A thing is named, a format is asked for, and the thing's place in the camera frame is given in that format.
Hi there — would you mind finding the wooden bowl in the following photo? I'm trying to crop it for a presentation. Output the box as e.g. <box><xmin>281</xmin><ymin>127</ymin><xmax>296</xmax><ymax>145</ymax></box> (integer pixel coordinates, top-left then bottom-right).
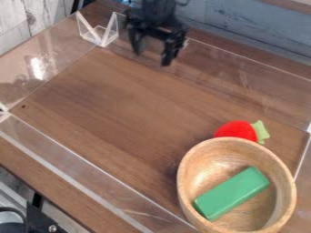
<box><xmin>176</xmin><ymin>137</ymin><xmax>296</xmax><ymax>233</ymax></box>

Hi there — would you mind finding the clear acrylic front wall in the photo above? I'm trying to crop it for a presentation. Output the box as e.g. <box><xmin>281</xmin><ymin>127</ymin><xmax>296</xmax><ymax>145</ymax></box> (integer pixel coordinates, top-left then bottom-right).
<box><xmin>0</xmin><ymin>113</ymin><xmax>197</xmax><ymax>233</ymax></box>

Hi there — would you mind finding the black clamp with screw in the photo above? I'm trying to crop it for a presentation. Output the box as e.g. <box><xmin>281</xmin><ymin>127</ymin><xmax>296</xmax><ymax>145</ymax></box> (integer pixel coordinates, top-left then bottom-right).
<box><xmin>26</xmin><ymin>203</ymin><xmax>68</xmax><ymax>233</ymax></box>

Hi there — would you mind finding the red plush tomato toy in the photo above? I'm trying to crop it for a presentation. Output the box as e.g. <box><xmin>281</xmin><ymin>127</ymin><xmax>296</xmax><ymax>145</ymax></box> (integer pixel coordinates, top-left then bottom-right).
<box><xmin>213</xmin><ymin>120</ymin><xmax>269</xmax><ymax>145</ymax></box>

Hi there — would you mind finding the black cable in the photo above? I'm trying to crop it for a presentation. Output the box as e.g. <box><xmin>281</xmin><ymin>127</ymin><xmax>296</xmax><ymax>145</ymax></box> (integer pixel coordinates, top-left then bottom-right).
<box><xmin>0</xmin><ymin>207</ymin><xmax>29</xmax><ymax>233</ymax></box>

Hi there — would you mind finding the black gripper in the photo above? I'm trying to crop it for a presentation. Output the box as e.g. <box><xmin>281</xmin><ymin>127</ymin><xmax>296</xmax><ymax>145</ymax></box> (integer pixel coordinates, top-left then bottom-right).
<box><xmin>125</xmin><ymin>0</ymin><xmax>187</xmax><ymax>66</ymax></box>

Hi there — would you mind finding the clear acrylic wall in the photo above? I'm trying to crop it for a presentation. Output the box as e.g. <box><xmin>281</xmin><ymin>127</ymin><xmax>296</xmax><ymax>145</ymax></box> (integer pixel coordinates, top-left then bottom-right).
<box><xmin>0</xmin><ymin>113</ymin><xmax>197</xmax><ymax>233</ymax></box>
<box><xmin>116</xmin><ymin>15</ymin><xmax>311</xmax><ymax>130</ymax></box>

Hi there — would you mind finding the clear acrylic back wall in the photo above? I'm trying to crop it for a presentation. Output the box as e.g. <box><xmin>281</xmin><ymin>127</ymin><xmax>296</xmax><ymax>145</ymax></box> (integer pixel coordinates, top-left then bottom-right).
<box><xmin>116</xmin><ymin>15</ymin><xmax>311</xmax><ymax>130</ymax></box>

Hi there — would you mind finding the clear acrylic corner bracket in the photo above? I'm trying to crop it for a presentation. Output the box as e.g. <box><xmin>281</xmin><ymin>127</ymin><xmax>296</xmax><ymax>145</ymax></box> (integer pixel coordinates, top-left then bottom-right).
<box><xmin>74</xmin><ymin>12</ymin><xmax>119</xmax><ymax>47</ymax></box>

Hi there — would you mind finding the green rectangular block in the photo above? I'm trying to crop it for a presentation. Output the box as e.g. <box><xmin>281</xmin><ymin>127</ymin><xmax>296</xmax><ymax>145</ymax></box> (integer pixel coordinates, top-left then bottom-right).
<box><xmin>192</xmin><ymin>167</ymin><xmax>269</xmax><ymax>221</ymax></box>

